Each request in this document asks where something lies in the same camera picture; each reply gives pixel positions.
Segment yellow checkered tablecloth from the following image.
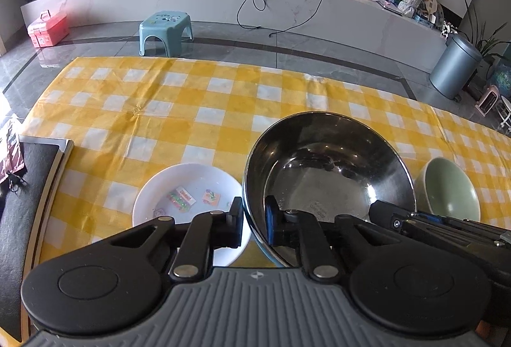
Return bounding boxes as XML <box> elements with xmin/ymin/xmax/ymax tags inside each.
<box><xmin>23</xmin><ymin>57</ymin><xmax>510</xmax><ymax>260</ymax></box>

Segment pink small chair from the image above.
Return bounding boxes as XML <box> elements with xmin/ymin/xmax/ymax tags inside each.
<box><xmin>475</xmin><ymin>85</ymin><xmax>500</xmax><ymax>117</ymax></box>

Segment tall potted green plant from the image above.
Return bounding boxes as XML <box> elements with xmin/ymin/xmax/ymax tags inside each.
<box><xmin>457</xmin><ymin>0</ymin><xmax>510</xmax><ymax>67</ymax></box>

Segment light blue plastic stool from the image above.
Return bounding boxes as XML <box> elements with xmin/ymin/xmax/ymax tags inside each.
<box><xmin>139</xmin><ymin>11</ymin><xmax>194</xmax><ymax>57</ymax></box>

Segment black notebook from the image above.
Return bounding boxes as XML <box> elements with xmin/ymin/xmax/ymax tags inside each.
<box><xmin>1</xmin><ymin>135</ymin><xmax>74</xmax><ymax>341</ymax></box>

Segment grey metal trash bin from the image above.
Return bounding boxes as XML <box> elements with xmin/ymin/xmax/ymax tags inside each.
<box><xmin>430</xmin><ymin>34</ymin><xmax>483</xmax><ymax>100</ymax></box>

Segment blue steel bowl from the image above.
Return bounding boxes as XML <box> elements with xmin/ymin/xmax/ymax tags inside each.
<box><xmin>242</xmin><ymin>111</ymin><xmax>416</xmax><ymax>268</ymax></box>

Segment blue water jug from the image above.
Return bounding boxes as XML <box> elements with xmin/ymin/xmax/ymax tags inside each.
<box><xmin>489</xmin><ymin>63</ymin><xmax>511</xmax><ymax>100</ymax></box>

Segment white TV cabinet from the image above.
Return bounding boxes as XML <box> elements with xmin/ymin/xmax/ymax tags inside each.
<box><xmin>21</xmin><ymin>0</ymin><xmax>445</xmax><ymax>72</ymax></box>

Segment small white printed plate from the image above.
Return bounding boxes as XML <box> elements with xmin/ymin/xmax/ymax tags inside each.
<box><xmin>132</xmin><ymin>163</ymin><xmax>253</xmax><ymax>268</ymax></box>

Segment green ceramic bowl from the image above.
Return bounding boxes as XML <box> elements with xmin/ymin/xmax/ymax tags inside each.
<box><xmin>414</xmin><ymin>157</ymin><xmax>481</xmax><ymax>222</ymax></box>

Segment pink storage box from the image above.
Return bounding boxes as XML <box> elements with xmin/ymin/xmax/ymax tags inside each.
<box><xmin>27</xmin><ymin>10</ymin><xmax>69</xmax><ymax>49</ymax></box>

